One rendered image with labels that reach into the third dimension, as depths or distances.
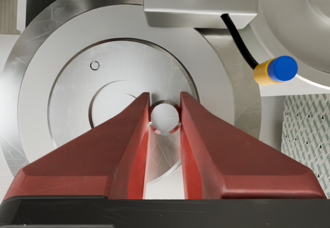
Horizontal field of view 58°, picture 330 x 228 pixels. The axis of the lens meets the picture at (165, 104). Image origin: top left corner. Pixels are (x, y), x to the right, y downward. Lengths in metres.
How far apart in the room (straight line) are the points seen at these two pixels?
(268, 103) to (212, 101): 0.36
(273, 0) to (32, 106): 0.14
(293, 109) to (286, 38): 0.23
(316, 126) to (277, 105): 0.18
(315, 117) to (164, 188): 0.23
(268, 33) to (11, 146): 0.15
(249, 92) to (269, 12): 0.05
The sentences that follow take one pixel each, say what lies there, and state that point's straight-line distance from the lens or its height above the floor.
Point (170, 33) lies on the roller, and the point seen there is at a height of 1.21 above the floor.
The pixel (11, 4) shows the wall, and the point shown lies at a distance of 4.32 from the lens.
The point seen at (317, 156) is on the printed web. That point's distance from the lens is 0.35.
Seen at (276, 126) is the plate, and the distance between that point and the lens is 0.52.
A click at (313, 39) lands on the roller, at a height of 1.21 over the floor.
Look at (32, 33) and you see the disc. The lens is 0.18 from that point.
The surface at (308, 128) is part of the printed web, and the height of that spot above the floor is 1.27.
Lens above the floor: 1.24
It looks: 1 degrees up
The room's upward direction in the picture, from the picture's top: 178 degrees counter-clockwise
